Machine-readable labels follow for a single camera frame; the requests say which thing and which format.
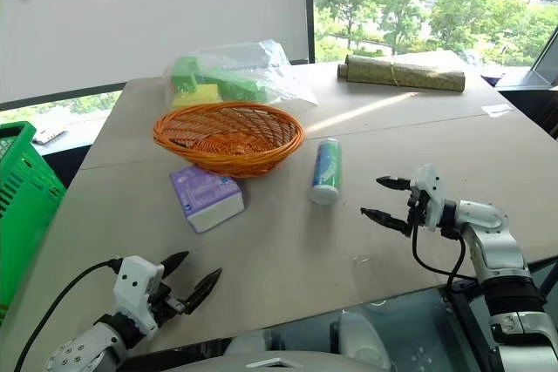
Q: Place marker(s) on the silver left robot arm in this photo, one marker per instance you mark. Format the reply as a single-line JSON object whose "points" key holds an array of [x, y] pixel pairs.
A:
{"points": [[83, 348]]}

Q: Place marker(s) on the orange wicker basket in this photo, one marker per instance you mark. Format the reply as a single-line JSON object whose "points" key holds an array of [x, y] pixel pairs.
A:
{"points": [[226, 158]]}

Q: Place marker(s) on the black window frame post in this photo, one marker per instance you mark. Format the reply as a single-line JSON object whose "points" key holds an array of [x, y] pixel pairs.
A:
{"points": [[308, 6]]}

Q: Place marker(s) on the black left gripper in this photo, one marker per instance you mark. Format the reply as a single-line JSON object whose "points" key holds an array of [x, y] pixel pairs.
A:
{"points": [[163, 302]]}

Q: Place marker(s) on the clear plastic bag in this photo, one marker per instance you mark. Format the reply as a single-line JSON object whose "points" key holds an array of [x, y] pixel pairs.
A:
{"points": [[270, 80]]}

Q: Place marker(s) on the grey robot torso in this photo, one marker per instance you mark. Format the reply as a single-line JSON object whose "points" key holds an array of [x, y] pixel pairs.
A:
{"points": [[357, 341]]}

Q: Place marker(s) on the yellow sponge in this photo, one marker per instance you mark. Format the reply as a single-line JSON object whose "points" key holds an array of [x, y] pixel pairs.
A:
{"points": [[196, 95]]}

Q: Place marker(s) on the purple object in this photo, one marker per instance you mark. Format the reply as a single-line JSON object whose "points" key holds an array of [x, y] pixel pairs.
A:
{"points": [[494, 79]]}

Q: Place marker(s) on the green plastic shopping basket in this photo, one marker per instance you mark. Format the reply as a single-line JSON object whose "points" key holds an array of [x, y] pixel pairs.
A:
{"points": [[22, 198]]}

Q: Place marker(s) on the rolled olive mat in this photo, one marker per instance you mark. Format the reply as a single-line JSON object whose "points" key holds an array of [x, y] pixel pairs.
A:
{"points": [[405, 73]]}

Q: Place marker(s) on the small white flat object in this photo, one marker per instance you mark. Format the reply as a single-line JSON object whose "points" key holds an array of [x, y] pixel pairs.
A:
{"points": [[49, 137]]}

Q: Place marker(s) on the purple tissue pack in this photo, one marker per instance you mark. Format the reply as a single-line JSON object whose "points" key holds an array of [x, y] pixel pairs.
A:
{"points": [[205, 195]]}

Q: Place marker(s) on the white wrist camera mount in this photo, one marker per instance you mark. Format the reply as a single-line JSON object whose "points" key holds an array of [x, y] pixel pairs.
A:
{"points": [[133, 289], [431, 198]]}

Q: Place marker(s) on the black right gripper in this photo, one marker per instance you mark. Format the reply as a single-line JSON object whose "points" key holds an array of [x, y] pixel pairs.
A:
{"points": [[417, 211]]}

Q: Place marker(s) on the white roller blind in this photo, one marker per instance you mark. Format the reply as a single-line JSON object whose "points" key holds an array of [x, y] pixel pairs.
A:
{"points": [[152, 15]]}

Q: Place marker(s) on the green blue can white cap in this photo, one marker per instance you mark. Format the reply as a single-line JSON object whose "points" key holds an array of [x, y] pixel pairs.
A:
{"points": [[327, 167]]}

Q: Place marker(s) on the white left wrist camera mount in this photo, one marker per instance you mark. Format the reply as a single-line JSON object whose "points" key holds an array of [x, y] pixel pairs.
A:
{"points": [[133, 289]]}

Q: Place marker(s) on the green sponge block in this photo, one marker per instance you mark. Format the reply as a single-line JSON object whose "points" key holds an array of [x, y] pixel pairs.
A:
{"points": [[235, 86]]}

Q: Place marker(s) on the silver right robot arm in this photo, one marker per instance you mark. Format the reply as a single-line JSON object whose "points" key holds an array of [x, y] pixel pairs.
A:
{"points": [[497, 250]]}

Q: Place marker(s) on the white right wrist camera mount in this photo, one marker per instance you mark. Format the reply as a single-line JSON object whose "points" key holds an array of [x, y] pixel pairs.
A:
{"points": [[431, 198]]}

